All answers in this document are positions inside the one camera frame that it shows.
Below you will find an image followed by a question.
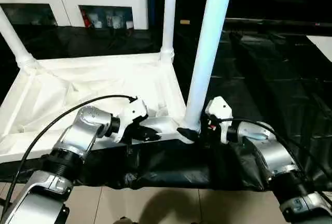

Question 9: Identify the white plastic table leg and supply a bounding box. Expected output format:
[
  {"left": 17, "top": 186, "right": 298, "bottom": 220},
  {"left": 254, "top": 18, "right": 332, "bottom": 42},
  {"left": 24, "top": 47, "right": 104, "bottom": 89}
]
[
  {"left": 159, "top": 0, "right": 179, "bottom": 63},
  {"left": 0, "top": 5, "right": 40, "bottom": 71},
  {"left": 178, "top": 0, "right": 237, "bottom": 134}
]

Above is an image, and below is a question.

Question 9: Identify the black mat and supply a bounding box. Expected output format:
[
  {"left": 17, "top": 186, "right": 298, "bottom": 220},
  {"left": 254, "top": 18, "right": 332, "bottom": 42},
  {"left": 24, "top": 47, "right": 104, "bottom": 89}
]
[{"left": 0, "top": 23, "right": 332, "bottom": 192}]

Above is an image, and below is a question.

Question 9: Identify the red packet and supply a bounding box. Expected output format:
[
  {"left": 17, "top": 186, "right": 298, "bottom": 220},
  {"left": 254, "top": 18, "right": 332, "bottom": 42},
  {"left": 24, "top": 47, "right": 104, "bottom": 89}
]
[{"left": 81, "top": 10, "right": 91, "bottom": 28}]

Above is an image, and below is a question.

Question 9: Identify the long black bar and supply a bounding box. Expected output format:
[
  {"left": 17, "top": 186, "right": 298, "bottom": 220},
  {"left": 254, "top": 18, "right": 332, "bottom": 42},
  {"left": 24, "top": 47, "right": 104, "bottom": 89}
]
[{"left": 224, "top": 17, "right": 332, "bottom": 28}]

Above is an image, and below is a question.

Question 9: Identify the white flat board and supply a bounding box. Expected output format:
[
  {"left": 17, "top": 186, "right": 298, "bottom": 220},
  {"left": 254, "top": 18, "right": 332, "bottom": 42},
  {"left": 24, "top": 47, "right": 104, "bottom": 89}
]
[{"left": 305, "top": 35, "right": 332, "bottom": 63}]

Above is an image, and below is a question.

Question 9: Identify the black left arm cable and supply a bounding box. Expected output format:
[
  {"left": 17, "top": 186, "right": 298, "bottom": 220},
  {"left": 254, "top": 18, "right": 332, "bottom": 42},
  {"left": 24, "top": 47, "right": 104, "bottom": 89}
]
[{"left": 0, "top": 94, "right": 139, "bottom": 209}]

